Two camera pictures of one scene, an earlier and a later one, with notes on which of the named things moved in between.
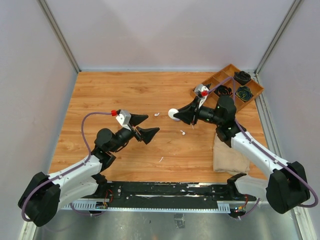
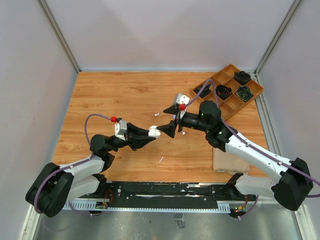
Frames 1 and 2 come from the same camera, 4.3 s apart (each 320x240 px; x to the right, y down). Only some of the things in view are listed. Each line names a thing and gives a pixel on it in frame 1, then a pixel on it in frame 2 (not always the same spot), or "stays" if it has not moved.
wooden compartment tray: x=230 y=82 stays
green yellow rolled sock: x=244 y=93 stays
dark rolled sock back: x=242 y=77 stays
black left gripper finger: x=136 y=119 to x=131 y=128
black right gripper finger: x=187 y=115 to x=168 y=129
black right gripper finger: x=193 y=105 to x=173 y=109
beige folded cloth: x=226 y=159 stays
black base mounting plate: x=170 y=192 stays
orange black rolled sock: x=222 y=90 stays
